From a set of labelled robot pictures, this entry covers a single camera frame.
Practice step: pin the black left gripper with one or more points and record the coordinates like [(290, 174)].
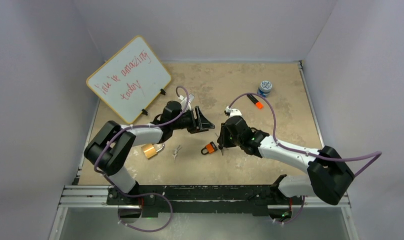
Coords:
[(202, 124)]

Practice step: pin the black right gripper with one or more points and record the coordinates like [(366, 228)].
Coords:
[(224, 141)]

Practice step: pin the orange padlock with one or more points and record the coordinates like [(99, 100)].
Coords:
[(209, 148)]

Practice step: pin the black-headed keys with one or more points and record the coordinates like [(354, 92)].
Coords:
[(221, 149)]

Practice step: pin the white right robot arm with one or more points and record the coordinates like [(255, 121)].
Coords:
[(328, 177)]

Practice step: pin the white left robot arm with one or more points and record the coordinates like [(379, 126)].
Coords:
[(109, 149)]

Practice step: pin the small silver keys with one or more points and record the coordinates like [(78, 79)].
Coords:
[(175, 152)]

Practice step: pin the orange black highlighter marker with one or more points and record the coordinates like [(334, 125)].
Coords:
[(255, 101)]

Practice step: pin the brass padlock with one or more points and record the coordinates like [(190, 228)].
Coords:
[(150, 150)]

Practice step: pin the blue white round jar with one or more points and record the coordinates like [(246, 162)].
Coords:
[(265, 88)]

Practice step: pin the whiteboard with red writing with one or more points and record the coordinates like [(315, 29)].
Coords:
[(130, 80)]

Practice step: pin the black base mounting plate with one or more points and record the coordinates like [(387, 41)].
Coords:
[(258, 200)]

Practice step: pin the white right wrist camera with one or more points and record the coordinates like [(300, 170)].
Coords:
[(231, 112)]

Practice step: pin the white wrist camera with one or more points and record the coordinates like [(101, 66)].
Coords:
[(185, 99), (231, 112)]

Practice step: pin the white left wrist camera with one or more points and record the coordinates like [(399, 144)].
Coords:
[(185, 99)]

